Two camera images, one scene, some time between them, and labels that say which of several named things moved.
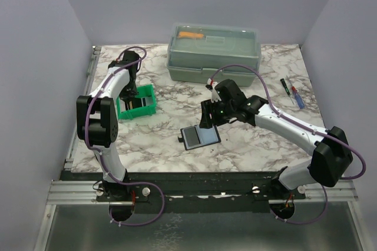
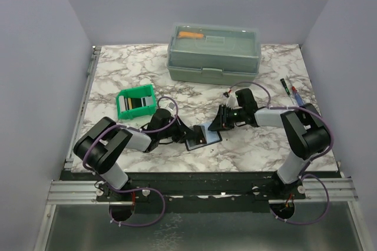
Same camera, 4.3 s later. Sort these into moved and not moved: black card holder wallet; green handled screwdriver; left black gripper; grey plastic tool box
Moved: left black gripper
Not moved: black card holder wallet; grey plastic tool box; green handled screwdriver
